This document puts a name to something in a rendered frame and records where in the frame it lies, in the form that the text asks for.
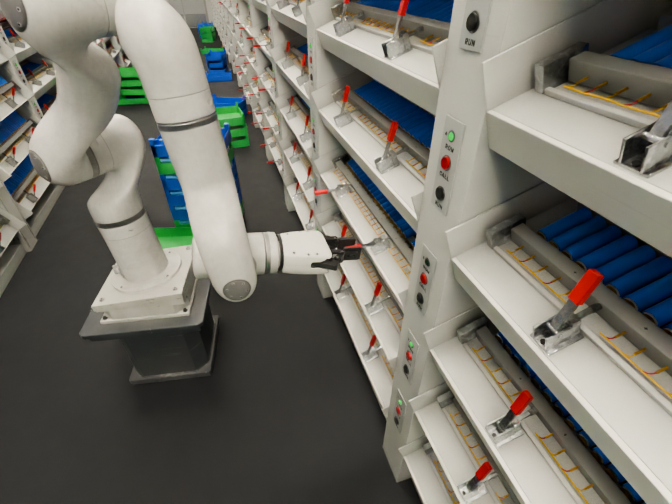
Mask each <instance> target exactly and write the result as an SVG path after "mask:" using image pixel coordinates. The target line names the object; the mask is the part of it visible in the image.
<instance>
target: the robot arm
mask: <svg viewBox="0 0 672 504"><path fill-rule="evenodd" d="M0 8H1V10H2V12H3V14H4V16H5V18H6V19H7V21H8V23H9V24H10V25H11V27H12V28H13V29H14V31H15V32H16V33H17V34H18V35H19V36H20V37H21V38H22V39H23V40H24V41H25V42H26V43H27V44H28V45H29V46H31V47H32V48H33V49H34V50H36V51H37V52H38V53H40V54H41V55H42V56H44V57H46V58H47V59H49V60H51V61H52V62H54V65H55V75H56V86H57V96H56V99H55V101H54V103H53V104H52V106H51V107H50V108H49V110H48V111H47V112H46V114H45V115H44V117H43V118H42V119H41V121H40V122H39V124H38V125H37V127H36V128H35V130H34V132H33V134H32V136H31V139H30V142H29V158H30V160H31V163H32V166H33V167H34V168H35V170H36V171H37V173H38V174H39V176H40V177H41V178H44V179H45V180H47V181H48V182H50V183H52V184H55V185H60V186H70V185H75V184H79V183H81V182H84V181H87V180H89V179H92V178H94V177H97V176H99V175H102V174H104V173H107V174H106V176H105V178H104V180H103V181H102V183H101V184H100V185H99V187H98V188H97V189H96V190H95V192H94V193H93V194H92V195H91V197H90V198H89V200H88V202H87V207H88V210H89V213H90V215H91V217H92V219H93V221H94V222H95V224H96V226H97V228H98V230H99V232H100V233H101V235H102V237H103V239H104V241H105V242H106V244H107V246H108V248H109V250H110V252H111V254H112V255H113V257H114V259H115V261H116V263H117V265H113V271H114V273H113V274H112V277H111V284H112V285H113V287H114V288H115V289H116V290H117V291H119V292H121V293H127V294H134V293H141V292H146V291H149V290H152V289H155V288H157V287H159V286H161V285H163V284H165V283H166V282H168V281H169V280H171V279H172V278H173V277H174V276H175V275H176V274H177V273H178V271H179V270H180V268H181V265H182V260H181V258H180V256H179V254H178V253H176V252H174V251H171V250H166V249H163V248H162V246H161V244H160V242H159V239H158V237H157V235H156V233H155V230H154V228H153V226H152V223H151V221H150V219H149V216H148V214H147V212H146V210H145V208H144V205H143V203H142V200H141V198H140V195H139V192H138V180H139V177H140V173H141V170H142V166H143V163H144V159H145V151H146V147H145V141H144V138H143V135H142V133H141V131H140V129H139V128H138V127H137V126H136V124H135V123H134V122H132V121H131V120H130V119H128V118H127V117H125V116H122V115H119V114H115V112H116V110H117V107H118V102H119V96H120V86H121V76H120V72H119V69H118V67H117V65H116V63H115V62H114V60H113V59H112V58H111V56H110V55H109V54H108V53H107V52H106V51H105V50H103V49H102V48H101V47H99V46H98V45H96V44H94V43H93V41H95V40H97V39H100V38H105V37H111V36H117V35H118V39H119V42H120V44H121V47H122V49H123V51H124V52H125V54H126V55H127V57H128V58H129V60H130V61H131V63H132V64H133V66H134V68H135V70H136V72H137V74H138V76H139V79H140V81H141V84H142V86H143V89H144V92H145V94H146V97H147V99H148V102H149V105H150V107H151V110H152V113H153V115H154V118H155V121H156V123H157V126H158V129H159V131H160V134H161V137H162V139H163V142H164V145H165V147H166V150H167V152H168V155H169V157H170V160H171V163H172V165H173V168H174V170H175V173H176V175H177V178H178V180H179V183H180V185H181V188H182V191H183V194H184V198H185V203H186V208H187V212H188V217H189V221H190V225H191V229H192V232H193V236H194V237H193V239H192V265H193V272H194V275H195V277H196V278H197V279H207V278H210V281H211V283H212V285H213V287H214V289H215V290H216V292H217V293H218V294H219V295H220V296H221V297H222V298H224V299H226V300H228V301H231V302H240V301H243V300H246V299H247V298H249V297H250V296H251V295H252V294H253V292H254V290H255V288H256V285H257V275H261V274H274V273H277V271H282V272H283V273H290V274H325V273H328V272H329V270H333V271H336V270H337V268H338V265H339V264H340V263H342V262H343V261H345V260H358V259H360V255H361V250H362V248H361V247H360V246H356V247H347V246H352V245H355V241H356V238H355V237H339V238H338V237H337V236H329V235H326V234H324V233H323V232H321V231H296V232H288V233H282V234H275V233H274V232H260V233H247V232H246V227H245V223H244V219H243V215H242V210H241V206H240V202H239V198H238V194H237V190H236V185H235V181H234V177H233V173H232V169H231V165H230V161H229V157H228V153H227V149H226V145H225V142H224V138H223V134H222V131H221V127H220V123H219V120H218V116H217V112H216V109H215V105H214V102H213V98H212V95H211V91H210V88H209V84H208V80H207V77H206V73H205V69H204V66H203V62H202V59H201V56H200V52H199V49H198V46H197V43H196V41H195V38H194V36H193V34H192V32H191V30H190V28H189V27H188V25H187V24H186V22H185V21H184V19H183V18H182V17H181V15H180V14H179V13H178V12H177V11H176V10H175V9H174V8H173V7H172V6H171V5H170V2H169V0H0ZM336 248H337V249H336ZM333 254H337V255H336V256H335V257H334V258H332V257H333Z"/></svg>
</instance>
